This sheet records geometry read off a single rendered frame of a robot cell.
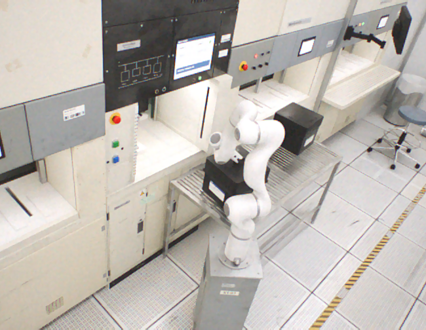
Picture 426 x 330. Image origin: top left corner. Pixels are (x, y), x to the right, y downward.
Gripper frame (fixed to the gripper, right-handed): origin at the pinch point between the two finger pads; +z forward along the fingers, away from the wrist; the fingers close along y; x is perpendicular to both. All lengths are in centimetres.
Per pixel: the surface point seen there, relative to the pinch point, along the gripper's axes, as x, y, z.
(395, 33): -155, 13, 77
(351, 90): -132, 50, 159
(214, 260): 49, -36, -10
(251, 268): 40, -50, -1
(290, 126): -46, 19, 56
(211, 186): 22.7, 5.1, 4.3
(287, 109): -56, 33, 60
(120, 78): 8, 26, -82
